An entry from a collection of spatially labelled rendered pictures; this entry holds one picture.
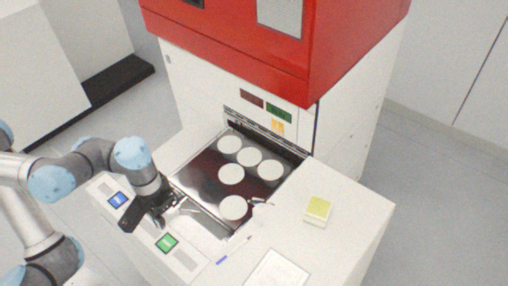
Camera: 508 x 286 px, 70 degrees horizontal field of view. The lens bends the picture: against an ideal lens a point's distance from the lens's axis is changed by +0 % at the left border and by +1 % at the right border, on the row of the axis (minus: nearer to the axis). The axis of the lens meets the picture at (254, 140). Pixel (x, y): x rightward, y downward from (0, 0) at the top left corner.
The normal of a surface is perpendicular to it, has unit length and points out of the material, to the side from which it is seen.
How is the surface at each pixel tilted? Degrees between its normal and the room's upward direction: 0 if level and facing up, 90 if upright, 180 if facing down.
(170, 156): 0
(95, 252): 0
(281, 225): 0
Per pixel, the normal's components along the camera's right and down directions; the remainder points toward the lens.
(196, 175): -0.04, -0.67
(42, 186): -0.26, 0.36
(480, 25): -0.64, 0.58
